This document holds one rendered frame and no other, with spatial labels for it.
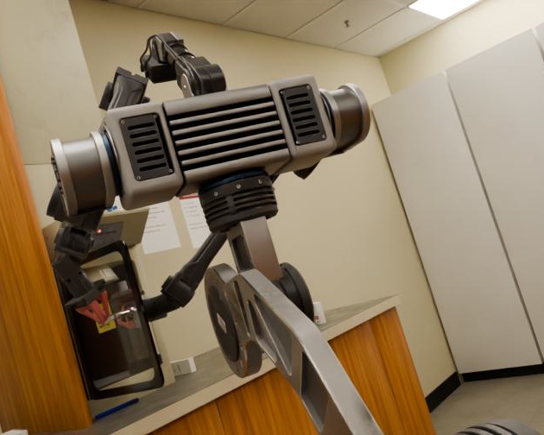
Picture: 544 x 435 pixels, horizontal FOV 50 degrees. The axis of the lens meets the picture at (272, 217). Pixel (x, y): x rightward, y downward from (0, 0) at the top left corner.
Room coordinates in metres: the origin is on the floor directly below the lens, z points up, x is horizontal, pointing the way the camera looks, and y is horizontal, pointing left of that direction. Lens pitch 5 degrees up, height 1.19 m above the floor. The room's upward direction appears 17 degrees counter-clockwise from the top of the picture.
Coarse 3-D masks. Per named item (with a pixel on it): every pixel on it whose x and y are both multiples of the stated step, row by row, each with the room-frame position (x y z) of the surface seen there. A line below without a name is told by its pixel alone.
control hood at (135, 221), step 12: (108, 216) 1.73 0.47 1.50; (120, 216) 1.77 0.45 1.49; (132, 216) 1.81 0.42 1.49; (144, 216) 1.85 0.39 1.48; (48, 228) 1.65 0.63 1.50; (132, 228) 1.84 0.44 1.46; (144, 228) 1.88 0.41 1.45; (48, 240) 1.66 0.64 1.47; (132, 240) 1.87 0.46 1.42; (48, 252) 1.67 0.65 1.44
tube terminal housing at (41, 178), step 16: (32, 176) 1.69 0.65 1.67; (48, 176) 1.73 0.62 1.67; (32, 192) 1.68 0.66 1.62; (48, 192) 1.72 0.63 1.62; (48, 224) 1.70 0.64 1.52; (48, 256) 1.68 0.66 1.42; (144, 272) 1.92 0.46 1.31; (144, 288) 1.91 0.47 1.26; (160, 336) 1.92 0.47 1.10; (160, 352) 1.90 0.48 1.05; (96, 400) 1.70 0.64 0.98; (112, 400) 1.74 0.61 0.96; (128, 400) 1.78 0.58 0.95
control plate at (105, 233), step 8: (104, 224) 1.74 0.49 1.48; (112, 224) 1.76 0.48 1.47; (120, 224) 1.79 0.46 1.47; (96, 232) 1.73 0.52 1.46; (104, 232) 1.75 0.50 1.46; (112, 232) 1.78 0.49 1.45; (120, 232) 1.81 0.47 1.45; (96, 240) 1.74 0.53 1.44; (112, 240) 1.80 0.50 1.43; (96, 248) 1.76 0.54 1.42
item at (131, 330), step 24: (120, 240) 1.51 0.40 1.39; (96, 264) 1.57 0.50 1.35; (120, 264) 1.52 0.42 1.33; (120, 288) 1.53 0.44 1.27; (72, 312) 1.66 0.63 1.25; (144, 312) 1.50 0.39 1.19; (96, 336) 1.62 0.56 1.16; (120, 336) 1.56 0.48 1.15; (144, 336) 1.51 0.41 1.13; (96, 360) 1.63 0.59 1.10; (120, 360) 1.58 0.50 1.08; (144, 360) 1.52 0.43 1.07; (96, 384) 1.65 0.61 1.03; (120, 384) 1.59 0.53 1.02; (144, 384) 1.54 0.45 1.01
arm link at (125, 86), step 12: (120, 72) 1.29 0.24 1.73; (120, 84) 1.28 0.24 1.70; (132, 84) 1.29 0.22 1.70; (144, 84) 1.30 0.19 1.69; (120, 96) 1.26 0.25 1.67; (132, 96) 1.28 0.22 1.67; (108, 108) 1.24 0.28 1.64; (48, 204) 1.10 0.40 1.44; (96, 216) 1.12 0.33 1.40; (84, 228) 1.14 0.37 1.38; (96, 228) 1.14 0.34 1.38
